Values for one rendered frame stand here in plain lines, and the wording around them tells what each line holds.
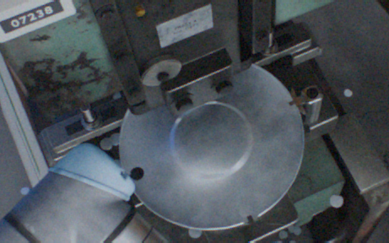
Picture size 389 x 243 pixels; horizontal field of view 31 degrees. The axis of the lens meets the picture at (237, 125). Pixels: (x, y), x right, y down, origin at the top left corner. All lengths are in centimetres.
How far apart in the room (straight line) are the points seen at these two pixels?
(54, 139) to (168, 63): 34
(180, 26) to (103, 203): 27
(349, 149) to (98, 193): 66
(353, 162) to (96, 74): 59
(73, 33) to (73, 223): 19
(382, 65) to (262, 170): 105
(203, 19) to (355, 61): 123
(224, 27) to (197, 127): 24
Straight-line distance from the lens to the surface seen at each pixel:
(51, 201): 69
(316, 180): 124
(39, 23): 62
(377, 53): 210
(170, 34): 87
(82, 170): 69
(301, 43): 122
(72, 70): 78
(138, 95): 89
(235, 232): 107
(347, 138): 127
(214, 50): 96
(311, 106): 114
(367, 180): 125
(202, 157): 109
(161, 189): 109
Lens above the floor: 181
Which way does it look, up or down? 67 degrees down
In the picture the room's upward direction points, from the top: 3 degrees counter-clockwise
